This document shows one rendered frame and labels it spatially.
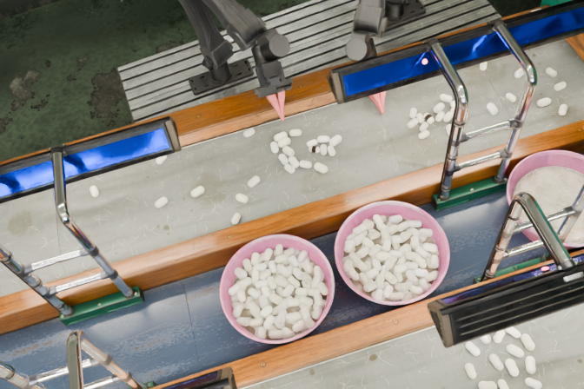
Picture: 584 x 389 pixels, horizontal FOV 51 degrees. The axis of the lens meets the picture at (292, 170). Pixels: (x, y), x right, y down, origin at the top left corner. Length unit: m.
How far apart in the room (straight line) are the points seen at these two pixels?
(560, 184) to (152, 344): 1.07
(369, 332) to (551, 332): 0.39
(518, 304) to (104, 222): 1.04
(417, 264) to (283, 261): 0.32
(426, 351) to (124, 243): 0.77
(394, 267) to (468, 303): 0.46
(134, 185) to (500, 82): 1.05
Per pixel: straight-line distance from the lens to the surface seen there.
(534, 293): 1.09
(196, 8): 1.75
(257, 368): 1.37
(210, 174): 1.64
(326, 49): 1.97
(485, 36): 1.41
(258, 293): 1.45
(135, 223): 1.62
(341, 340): 1.37
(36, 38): 3.43
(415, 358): 1.39
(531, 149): 1.65
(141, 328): 1.57
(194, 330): 1.53
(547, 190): 1.63
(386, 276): 1.45
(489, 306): 1.06
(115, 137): 1.31
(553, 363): 1.44
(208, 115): 1.73
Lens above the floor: 2.07
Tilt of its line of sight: 56 degrees down
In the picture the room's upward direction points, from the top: 10 degrees counter-clockwise
